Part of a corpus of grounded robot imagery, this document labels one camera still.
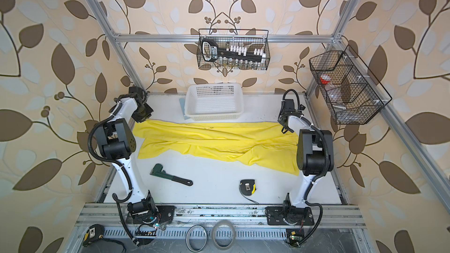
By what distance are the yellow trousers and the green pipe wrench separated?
0.10 meters

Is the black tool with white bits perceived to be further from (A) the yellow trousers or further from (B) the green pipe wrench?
(B) the green pipe wrench

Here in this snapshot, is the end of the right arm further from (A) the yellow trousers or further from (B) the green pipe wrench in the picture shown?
(B) the green pipe wrench

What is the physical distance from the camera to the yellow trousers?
0.90m

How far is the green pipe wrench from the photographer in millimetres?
855

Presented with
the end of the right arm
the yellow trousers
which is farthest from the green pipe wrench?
the end of the right arm

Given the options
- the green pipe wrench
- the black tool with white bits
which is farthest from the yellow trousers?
the black tool with white bits
